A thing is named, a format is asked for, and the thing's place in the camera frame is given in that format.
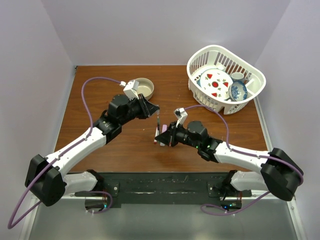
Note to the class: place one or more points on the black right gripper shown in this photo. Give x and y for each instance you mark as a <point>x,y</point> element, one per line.
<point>164,138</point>

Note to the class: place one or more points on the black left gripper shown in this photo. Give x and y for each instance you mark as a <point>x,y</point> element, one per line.
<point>149,108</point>

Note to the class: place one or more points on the white red marker pen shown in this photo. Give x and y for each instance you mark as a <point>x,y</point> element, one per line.
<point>156,134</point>

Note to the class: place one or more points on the pink highlighter pen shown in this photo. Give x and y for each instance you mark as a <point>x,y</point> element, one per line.
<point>164,128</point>

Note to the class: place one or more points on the green pen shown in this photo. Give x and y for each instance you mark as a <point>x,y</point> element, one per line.
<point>158,125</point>

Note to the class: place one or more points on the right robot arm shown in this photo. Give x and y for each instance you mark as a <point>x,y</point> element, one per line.
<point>273,171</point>

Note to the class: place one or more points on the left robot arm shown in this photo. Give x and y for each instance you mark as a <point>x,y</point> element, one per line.
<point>46,176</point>

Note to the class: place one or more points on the beige ceramic bowl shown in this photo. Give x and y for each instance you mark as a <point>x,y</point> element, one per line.
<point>145,87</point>

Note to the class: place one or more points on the watermelon pattern plate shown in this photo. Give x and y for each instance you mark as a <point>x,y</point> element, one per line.
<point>215,83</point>

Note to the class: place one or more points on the white plastic dish rack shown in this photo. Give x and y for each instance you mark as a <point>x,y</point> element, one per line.
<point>216,56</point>

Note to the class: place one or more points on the blue floral bowl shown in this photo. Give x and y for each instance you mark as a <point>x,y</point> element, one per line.
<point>238,91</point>

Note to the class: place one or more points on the white mug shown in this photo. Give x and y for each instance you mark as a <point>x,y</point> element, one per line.
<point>237,76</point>

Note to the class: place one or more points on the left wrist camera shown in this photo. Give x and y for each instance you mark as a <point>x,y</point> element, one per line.
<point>130,88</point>

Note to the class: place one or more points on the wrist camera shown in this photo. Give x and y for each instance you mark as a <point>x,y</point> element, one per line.
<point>181,116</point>
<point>130,88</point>

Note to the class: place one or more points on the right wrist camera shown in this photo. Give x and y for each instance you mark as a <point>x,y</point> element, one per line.
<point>181,116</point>

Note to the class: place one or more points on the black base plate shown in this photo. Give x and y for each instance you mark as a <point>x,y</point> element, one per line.
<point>164,188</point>

